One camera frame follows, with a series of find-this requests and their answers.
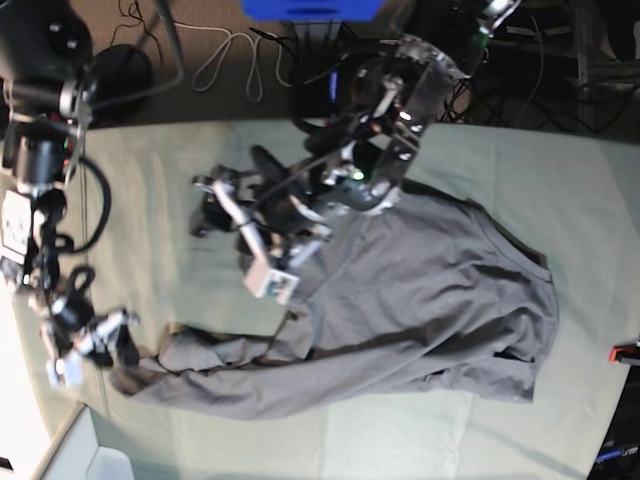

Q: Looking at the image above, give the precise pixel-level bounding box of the red clamp right edge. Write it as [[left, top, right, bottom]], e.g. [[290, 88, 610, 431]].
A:
[[608, 343, 640, 367]]

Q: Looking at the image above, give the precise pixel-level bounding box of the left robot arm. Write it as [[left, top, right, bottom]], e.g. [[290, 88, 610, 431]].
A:
[[188, 1, 517, 270]]

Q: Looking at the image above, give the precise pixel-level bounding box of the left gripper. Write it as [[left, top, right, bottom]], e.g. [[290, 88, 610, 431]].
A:
[[190, 144, 350, 271]]

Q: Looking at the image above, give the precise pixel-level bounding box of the grey plastic bin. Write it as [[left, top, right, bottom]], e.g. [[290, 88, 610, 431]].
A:
[[31, 402, 135, 480]]

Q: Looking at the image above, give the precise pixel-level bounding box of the blue plastic box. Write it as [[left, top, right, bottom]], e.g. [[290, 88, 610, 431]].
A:
[[241, 0, 383, 21]]

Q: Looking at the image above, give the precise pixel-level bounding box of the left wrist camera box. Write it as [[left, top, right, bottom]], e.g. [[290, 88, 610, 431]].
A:
[[244, 259, 300, 305]]

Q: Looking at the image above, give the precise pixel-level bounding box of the dark grey t-shirt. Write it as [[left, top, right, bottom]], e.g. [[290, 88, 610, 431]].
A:
[[110, 182, 560, 420]]

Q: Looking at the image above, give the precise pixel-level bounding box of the pale green table cloth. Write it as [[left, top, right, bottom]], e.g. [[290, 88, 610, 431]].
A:
[[1, 120, 639, 479]]

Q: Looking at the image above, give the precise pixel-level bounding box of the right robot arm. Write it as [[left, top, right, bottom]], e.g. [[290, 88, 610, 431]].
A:
[[1, 1, 153, 384]]

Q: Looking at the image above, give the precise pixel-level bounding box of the white cable on floor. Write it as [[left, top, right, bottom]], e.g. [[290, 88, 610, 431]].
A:
[[169, 19, 331, 104]]

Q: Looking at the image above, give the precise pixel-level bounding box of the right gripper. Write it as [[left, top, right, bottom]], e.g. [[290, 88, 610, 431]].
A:
[[43, 294, 140, 368]]

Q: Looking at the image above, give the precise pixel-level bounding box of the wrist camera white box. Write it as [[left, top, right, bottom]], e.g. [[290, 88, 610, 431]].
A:
[[46, 352, 84, 387]]

